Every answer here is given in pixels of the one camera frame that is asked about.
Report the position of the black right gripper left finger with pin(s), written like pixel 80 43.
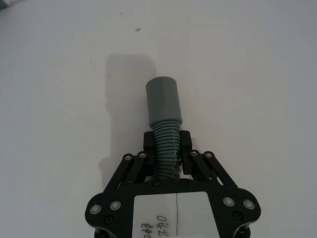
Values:
pixel 135 168

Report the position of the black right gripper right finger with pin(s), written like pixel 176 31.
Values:
pixel 198 166

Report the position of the grey threaded plastic bolt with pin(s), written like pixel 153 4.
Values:
pixel 163 101

